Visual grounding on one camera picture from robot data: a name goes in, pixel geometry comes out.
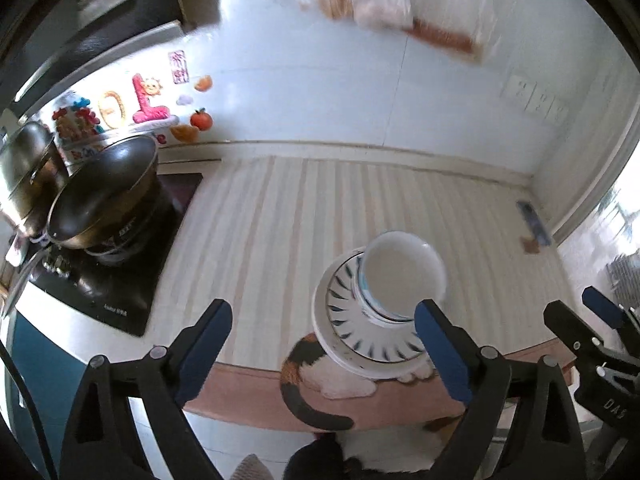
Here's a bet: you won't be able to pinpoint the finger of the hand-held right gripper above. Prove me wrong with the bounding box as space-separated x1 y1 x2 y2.
581 286 632 347
543 301 607 362

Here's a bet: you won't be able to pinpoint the steel range hood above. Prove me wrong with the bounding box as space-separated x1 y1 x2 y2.
0 0 223 116

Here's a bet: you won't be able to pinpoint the colourful wall stickers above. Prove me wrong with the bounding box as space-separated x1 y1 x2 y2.
50 50 216 161

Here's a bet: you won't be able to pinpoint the small blue packet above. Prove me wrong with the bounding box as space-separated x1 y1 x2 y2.
516 200 551 247

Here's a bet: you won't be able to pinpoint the teal cabinet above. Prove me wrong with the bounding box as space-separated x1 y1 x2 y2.
10 310 91 480

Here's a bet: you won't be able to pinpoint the plain white bowl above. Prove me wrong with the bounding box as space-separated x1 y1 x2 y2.
359 231 448 321

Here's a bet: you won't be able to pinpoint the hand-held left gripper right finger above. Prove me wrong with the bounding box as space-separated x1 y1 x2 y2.
413 299 586 480

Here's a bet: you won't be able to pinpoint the blue leaf pattern plate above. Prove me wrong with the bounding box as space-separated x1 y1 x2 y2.
325 255 431 363

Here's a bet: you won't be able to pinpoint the calico cat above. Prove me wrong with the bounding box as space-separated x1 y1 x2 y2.
279 335 466 480

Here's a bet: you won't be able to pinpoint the steel pot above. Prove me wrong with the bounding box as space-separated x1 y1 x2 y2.
0 121 68 233

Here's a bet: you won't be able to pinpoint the dark wok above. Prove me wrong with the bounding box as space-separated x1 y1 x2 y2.
46 136 161 251

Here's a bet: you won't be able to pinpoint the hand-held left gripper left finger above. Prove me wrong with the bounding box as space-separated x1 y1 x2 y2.
60 299 234 480

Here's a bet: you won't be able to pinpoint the clear hanging plastic bag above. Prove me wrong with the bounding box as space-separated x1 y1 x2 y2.
250 0 501 66

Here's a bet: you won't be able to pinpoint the black gas cooktop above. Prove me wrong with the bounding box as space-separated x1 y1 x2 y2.
25 172 203 338

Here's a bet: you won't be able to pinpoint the black cable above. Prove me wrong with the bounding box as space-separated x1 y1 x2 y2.
0 340 56 480

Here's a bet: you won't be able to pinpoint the white wall socket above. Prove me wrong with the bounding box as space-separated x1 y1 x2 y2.
501 74 571 126

